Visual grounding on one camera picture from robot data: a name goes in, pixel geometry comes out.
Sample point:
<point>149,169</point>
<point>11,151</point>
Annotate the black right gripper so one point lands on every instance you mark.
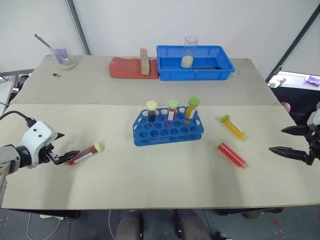
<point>314,145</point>

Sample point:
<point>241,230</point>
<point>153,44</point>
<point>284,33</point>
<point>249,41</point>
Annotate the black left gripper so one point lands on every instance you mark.
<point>51,152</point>

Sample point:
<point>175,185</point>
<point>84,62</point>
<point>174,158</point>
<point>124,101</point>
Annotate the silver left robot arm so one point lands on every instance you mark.
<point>7,156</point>

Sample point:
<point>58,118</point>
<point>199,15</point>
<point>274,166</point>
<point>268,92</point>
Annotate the cream-capped brown-red labelled tube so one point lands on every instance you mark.
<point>83,153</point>

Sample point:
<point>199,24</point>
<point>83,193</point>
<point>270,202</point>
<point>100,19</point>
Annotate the green-capped yellow liquid tube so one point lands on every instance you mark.
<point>235,128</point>

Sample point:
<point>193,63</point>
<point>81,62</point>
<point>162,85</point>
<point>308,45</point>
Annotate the green-capped bright red tube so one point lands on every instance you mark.
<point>232,155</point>

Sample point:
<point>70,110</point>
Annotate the yellow-capped dark liquid tube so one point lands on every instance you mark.
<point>151,110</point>

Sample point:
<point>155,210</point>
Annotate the blue plastic test tube rack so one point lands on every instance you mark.
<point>170,136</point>

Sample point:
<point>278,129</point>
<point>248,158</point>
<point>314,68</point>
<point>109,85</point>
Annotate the green-capped orange liquid tube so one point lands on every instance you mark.
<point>192,106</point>

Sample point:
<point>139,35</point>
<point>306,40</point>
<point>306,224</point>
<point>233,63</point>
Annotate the pale-green-capped labelled red tube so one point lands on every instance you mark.
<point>172,108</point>

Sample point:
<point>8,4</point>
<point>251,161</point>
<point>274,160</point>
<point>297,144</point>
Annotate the pink round object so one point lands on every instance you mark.
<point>286,107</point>

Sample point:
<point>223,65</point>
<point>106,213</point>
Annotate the purple wrapper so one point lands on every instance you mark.
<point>313,80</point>

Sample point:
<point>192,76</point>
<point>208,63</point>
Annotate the small black clip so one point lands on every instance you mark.
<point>56,74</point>

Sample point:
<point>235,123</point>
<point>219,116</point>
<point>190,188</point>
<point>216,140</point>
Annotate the grey side shelf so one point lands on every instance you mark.
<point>10,85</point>

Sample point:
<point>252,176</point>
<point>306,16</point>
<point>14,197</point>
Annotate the wide clear beaker with powder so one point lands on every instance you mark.
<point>63,58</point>

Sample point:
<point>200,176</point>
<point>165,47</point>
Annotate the red brick-like block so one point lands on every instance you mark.
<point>125,68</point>

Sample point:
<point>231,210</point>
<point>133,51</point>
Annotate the dark rounded shape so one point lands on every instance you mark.
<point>130,225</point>

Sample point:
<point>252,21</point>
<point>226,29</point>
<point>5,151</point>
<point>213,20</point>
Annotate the metal stirring spoon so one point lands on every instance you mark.
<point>42,40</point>

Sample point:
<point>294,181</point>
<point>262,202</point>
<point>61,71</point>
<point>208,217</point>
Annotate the wooden block with holes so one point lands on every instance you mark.
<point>144,62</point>

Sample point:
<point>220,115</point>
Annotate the blue plastic bin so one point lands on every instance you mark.
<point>195,73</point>

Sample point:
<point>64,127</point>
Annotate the tall clear beaker with powder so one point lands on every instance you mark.
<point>187,61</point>

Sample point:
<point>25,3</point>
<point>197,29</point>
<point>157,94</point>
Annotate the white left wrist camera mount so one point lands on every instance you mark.
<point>37,135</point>

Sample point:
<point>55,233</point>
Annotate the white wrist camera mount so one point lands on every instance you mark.
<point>37,135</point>
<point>313,118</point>

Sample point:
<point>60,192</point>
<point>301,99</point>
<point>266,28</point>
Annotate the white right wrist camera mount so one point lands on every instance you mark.
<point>313,118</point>

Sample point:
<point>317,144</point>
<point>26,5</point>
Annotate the dark metal frame post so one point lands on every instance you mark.
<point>292,42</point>

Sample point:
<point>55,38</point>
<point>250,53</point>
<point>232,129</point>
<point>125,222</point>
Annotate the grey metal frame post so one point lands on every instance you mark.
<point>78,27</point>

